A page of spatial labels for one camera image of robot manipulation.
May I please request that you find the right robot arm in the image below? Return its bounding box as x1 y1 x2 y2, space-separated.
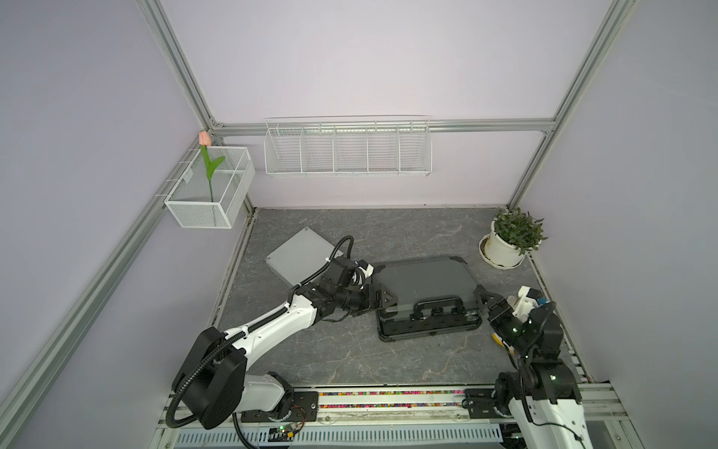
475 285 593 448

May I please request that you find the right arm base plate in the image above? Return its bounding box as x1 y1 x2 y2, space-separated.
461 388 513 419

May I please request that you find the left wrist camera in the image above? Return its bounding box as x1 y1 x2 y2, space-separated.
353 260 374 286

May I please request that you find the artificial pink tulip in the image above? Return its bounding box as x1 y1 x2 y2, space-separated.
198 131 225 202

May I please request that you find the silver aluminium poker case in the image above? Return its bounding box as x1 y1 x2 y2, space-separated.
266 227 334 286

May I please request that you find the white mesh wall basket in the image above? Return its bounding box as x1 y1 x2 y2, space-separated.
165 146 255 229

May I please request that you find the yellow flat object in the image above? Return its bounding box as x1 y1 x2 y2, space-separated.
492 333 504 347

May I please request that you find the potted green plant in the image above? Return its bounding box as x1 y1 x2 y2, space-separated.
479 208 547 269

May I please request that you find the dark grey poker case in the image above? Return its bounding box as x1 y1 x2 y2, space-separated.
372 256 482 342

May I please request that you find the white wire wall shelf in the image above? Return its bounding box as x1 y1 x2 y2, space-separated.
264 115 433 177

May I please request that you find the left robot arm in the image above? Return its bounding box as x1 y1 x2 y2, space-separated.
165 236 398 430

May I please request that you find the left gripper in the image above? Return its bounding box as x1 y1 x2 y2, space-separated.
335 282 396 316

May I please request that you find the aluminium front rail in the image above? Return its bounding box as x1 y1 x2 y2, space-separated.
156 384 629 430

